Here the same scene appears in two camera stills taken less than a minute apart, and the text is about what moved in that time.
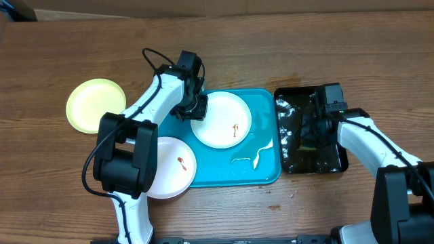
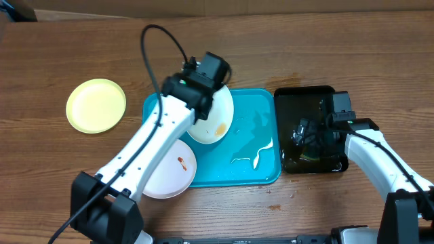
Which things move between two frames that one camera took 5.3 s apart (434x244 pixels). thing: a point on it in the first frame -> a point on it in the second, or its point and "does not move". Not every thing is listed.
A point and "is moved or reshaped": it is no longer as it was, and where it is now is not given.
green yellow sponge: x=302 y=147 is moved or reshaped
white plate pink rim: x=176 y=169 does not move
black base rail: x=301 y=239 does not move
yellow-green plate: x=89 y=99 does not move
